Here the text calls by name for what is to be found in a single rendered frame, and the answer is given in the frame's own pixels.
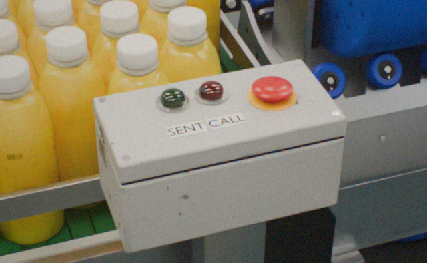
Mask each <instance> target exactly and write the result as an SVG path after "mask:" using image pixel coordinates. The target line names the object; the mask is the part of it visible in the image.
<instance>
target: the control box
mask: <svg viewBox="0 0 427 263"><path fill-rule="evenodd" d="M267 76H275V77H281V78H284V79H286V80H288V81H289V82H290V83H291V84H292V87H293V92H292V95H291V96H290V97H289V98H287V99H285V101H279V102H277V103H267V102H264V101H262V99H259V98H257V97H256V96H254V95H253V93H252V83H253V82H254V81H256V80H257V79H259V78H262V77H267ZM206 81H217V82H219V83H220V84H222V86H223V89H224V95H223V96H222V97H221V98H219V99H216V100H215V101H208V100H207V99H204V98H202V97H200V96H199V86H200V85H201V84H202V83H204V82H206ZM169 88H177V89H180V90H181V91H183V92H184V95H185V103H184V104H183V105H182V106H180V107H176V108H170V107H165V106H163V105H162V104H161V94H162V93H163V92H164V91H165V90H167V89H169ZM93 112H94V116H95V119H96V120H95V132H96V141H97V155H98V162H99V176H100V184H101V187H102V189H103V193H104V196H105V197H106V199H107V203H108V204H109V209H110V210H111V214H112V216H113V220H114V222H115V225H116V228H117V231H118V234H119V235H120V238H121V241H122V243H123V247H124V249H125V251H126V252H127V253H128V254H130V253H134V252H139V251H142V250H148V249H151V248H157V247H159V246H163V245H166V244H171V243H175V242H180V241H184V240H189V239H192V238H198V237H202V236H207V235H210V234H216V233H219V232H221V231H225V230H231V229H234V228H239V227H243V226H248V225H251V224H257V223H260V222H266V221H270V220H272V219H275V218H281V217H284V216H289V215H292V214H299V213H302V212H307V211H311V210H316V209H319V208H325V207H328V206H331V205H334V204H335V203H336V202H337V201H338V191H339V185H340V173H341V167H342V155H343V148H344V135H345V133H346V122H347V119H346V116H345V115H344V113H343V112H342V111H341V109H340V108H339V107H338V106H337V105H336V104H335V103H334V102H333V99H332V98H331V97H330V96H329V95H328V93H327V92H326V90H325V89H324V88H323V86H321V85H320V83H319V82H318V80H317V79H316V78H315V77H314V75H313V74H312V72H311V71H310V70H309V69H308V68H307V67H306V65H305V64H304V63H303V61H302V60H301V59H297V60H296V61H289V62H285V63H278V64H273V65H267V66H262V67H256V68H251V69H245V70H239V71H233V72H229V73H222V74H221V75H214V76H210V77H203V78H199V79H192V80H188V81H181V82H177V83H169V84H165V85H158V86H154V87H151V88H146V89H139V90H135V91H128V92H124V93H117V94H113V95H105V96H101V97H95V98H93ZM236 116H238V117H239V119H240V121H239V120H238V118H237V117H236ZM229 117H231V119H232V121H233V122H235V121H238V122H236V123H232V121H231V120H230V118H229ZM222 118H223V119H225V120H226V121H229V122H230V123H228V122H225V123H223V124H222V125H221V123H222ZM211 120H217V121H211ZM242 120H245V121H242ZM210 121H211V122H210ZM201 122H203V123H201ZM209 122H210V124H211V125H219V126H211V125H210V124H209ZM195 123H200V125H201V127H202V129H200V128H199V125H198V124H195ZM192 124H193V126H194V128H195V130H196V131H193V130H191V129H193V126H192ZM180 126H181V128H178V130H181V129H182V131H179V133H182V132H184V133H183V134H178V132H177V130H176V128H177V127H180ZM183 126H186V127H188V128H191V129H187V128H185V129H186V131H187V133H186V132H185V130H184V128H183ZM169 129H171V130H170V131H171V132H169V131H168V130H169ZM172 132H175V133H176V134H175V133H172ZM170 134H175V135H174V136H171V135H170Z"/></svg>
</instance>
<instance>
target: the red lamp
mask: <svg viewBox="0 0 427 263"><path fill-rule="evenodd" d="M223 95H224V89H223V86H222V84H220V83H219V82H217V81H206V82H204V83H202V84H201V85H200V86H199V96H200V97H202V98H204V99H207V100H208V101H215V100H216V99H219V98H221V97H222V96H223Z"/></svg>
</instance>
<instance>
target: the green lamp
mask: <svg viewBox="0 0 427 263"><path fill-rule="evenodd" d="M184 103H185V95H184V92H183V91H181V90H180V89H177V88H169V89H167V90H165V91H164V92H163V93H162V94H161V104H162V105H163V106H165V107H170V108H176V107H180V106H182V105H183V104H184Z"/></svg>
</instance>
